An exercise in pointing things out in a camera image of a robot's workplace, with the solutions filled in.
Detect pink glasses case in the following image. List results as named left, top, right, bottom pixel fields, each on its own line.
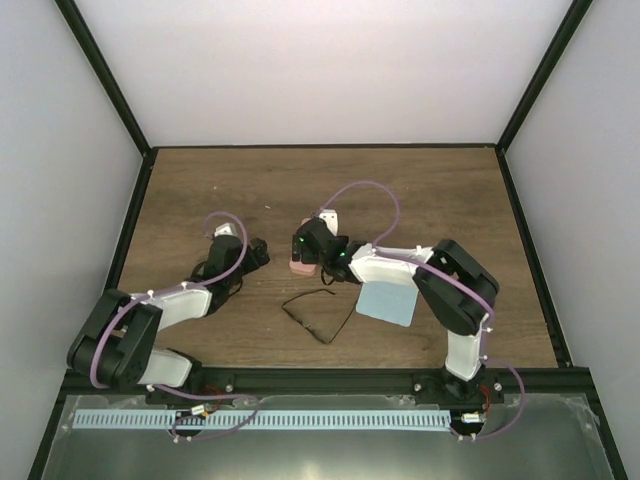
left=289, top=254, right=317, bottom=277

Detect black sunglasses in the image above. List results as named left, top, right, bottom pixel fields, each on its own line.
left=280, top=288, right=356, bottom=345

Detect light blue cleaning cloth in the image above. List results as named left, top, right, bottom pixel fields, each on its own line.
left=355, top=282, right=418, bottom=327

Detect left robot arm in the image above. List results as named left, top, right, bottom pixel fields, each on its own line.
left=67, top=234, right=270, bottom=404

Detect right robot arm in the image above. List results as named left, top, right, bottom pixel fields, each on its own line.
left=291, top=217, right=500, bottom=403

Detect light blue slotted strip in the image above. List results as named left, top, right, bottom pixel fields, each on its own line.
left=73, top=409, right=451, bottom=431

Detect grey metal front plate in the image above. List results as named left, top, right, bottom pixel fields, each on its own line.
left=41, top=394, right=614, bottom=479

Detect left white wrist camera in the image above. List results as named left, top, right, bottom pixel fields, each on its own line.
left=214, top=222, right=238, bottom=237

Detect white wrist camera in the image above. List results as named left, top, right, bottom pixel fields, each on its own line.
left=319, top=209, right=339, bottom=235
left=214, top=222, right=238, bottom=237

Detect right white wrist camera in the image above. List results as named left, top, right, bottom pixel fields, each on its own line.
left=319, top=209, right=339, bottom=235

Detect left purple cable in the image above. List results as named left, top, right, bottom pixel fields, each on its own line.
left=89, top=212, right=260, bottom=444

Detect purple cable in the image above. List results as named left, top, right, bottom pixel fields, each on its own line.
left=89, top=212, right=260, bottom=444
left=319, top=182, right=526, bottom=441

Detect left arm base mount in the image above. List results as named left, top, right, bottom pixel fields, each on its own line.
left=146, top=367, right=233, bottom=406

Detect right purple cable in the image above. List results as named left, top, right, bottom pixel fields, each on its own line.
left=319, top=182, right=526, bottom=441

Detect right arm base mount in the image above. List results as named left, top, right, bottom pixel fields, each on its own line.
left=411, top=366, right=504, bottom=408

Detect black aluminium frame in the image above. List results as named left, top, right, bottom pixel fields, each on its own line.
left=29, top=0, right=629, bottom=480

